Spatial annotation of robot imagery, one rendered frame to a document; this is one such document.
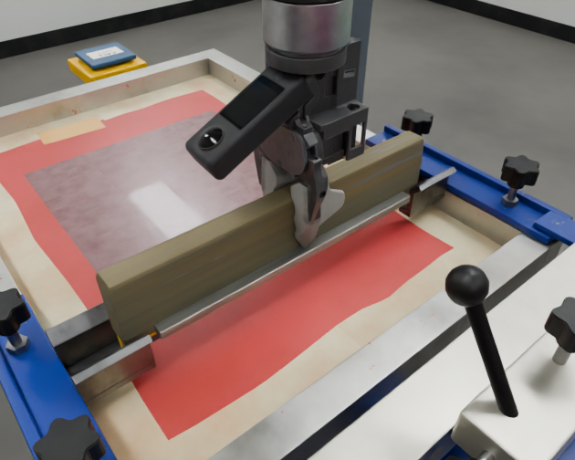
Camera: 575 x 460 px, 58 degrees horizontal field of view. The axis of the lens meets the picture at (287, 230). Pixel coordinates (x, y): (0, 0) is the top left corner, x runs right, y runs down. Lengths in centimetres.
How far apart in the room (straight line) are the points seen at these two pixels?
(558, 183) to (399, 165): 216
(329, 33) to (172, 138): 52
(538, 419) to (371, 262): 31
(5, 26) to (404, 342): 396
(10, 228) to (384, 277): 50
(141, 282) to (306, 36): 25
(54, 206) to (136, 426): 38
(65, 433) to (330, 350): 27
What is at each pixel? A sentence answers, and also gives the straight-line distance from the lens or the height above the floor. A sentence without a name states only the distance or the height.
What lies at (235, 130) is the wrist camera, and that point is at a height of 118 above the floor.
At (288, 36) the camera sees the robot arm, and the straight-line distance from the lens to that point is 44.
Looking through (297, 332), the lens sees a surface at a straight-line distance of 57.
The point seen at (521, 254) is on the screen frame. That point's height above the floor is 99.
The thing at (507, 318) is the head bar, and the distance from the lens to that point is 51.
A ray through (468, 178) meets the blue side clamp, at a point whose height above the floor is 100.
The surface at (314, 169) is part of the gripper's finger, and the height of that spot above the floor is 114.
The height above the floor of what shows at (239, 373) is 96.
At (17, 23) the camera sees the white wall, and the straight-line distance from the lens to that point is 428.
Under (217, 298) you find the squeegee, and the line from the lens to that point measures 52.
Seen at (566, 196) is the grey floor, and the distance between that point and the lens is 269.
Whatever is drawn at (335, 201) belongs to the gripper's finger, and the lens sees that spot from 55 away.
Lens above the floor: 140
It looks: 40 degrees down
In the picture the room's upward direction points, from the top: straight up
